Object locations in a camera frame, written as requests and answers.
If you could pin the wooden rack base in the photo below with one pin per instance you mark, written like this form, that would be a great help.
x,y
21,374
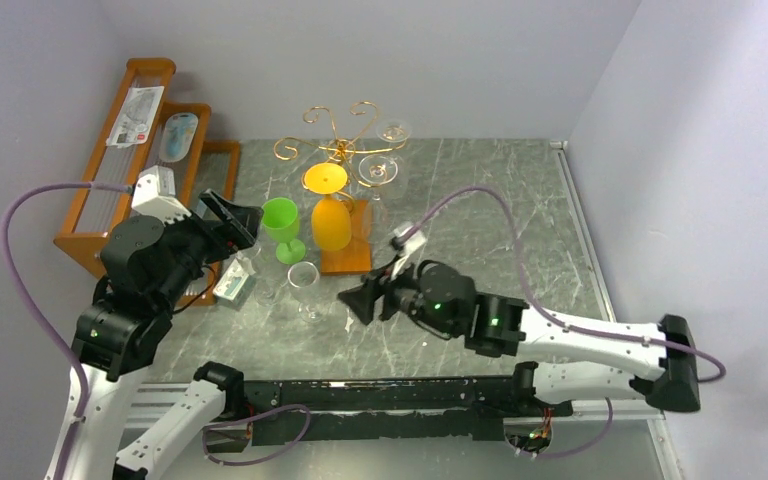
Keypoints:
x,y
355,258

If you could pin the green plastic goblet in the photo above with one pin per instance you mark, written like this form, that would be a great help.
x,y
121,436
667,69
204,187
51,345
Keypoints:
x,y
281,222

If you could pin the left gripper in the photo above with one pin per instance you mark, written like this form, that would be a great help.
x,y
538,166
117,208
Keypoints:
x,y
244,220

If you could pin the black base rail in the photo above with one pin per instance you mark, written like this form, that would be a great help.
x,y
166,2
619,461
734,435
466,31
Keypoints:
x,y
317,410

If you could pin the blue packaged item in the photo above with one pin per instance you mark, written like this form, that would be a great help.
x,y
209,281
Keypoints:
x,y
177,136

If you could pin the orange plastic goblet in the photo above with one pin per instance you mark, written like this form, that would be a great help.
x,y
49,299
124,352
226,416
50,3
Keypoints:
x,y
330,217

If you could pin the white packaged item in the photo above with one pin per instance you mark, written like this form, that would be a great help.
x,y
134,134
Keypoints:
x,y
136,117

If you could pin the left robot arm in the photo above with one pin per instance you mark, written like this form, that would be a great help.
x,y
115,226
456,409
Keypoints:
x,y
150,261

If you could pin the gold wire glass rack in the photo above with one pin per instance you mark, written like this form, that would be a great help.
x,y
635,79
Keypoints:
x,y
341,150

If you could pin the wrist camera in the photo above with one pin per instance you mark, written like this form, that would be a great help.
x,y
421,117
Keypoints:
x,y
406,241
154,195

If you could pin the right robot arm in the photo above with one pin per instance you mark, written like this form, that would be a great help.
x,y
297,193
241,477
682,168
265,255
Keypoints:
x,y
562,357

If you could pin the small clear glass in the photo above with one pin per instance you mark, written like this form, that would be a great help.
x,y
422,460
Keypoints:
x,y
253,259

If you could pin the clear wine glass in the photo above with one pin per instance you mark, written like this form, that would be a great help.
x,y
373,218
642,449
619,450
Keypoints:
x,y
394,132
304,282
381,174

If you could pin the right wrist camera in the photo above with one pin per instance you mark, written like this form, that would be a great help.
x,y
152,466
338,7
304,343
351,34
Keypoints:
x,y
406,241

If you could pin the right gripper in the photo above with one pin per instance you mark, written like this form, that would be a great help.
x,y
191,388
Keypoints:
x,y
388,298

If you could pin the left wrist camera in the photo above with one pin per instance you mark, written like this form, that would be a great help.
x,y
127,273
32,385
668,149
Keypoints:
x,y
154,195

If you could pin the small white packet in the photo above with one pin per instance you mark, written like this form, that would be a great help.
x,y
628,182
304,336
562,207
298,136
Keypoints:
x,y
235,285

